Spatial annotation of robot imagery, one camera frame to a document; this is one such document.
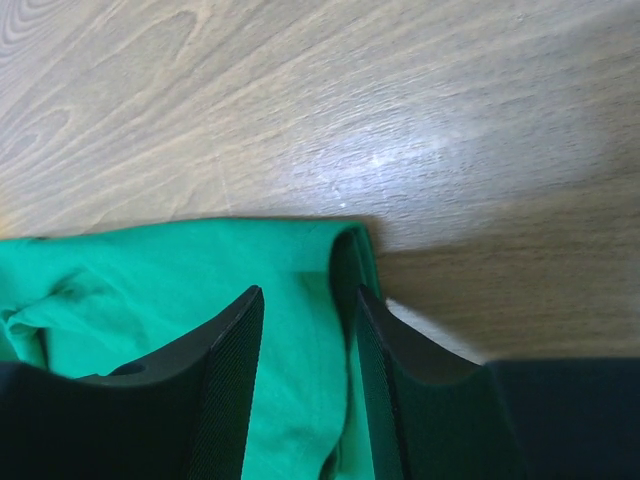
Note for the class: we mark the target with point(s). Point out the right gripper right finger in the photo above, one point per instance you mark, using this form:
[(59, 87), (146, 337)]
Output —
[(430, 413)]

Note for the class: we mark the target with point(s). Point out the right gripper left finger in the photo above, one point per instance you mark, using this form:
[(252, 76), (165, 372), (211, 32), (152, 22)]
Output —
[(180, 412)]

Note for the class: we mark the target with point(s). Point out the green t shirt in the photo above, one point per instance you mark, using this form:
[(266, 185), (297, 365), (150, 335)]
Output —
[(88, 304)]

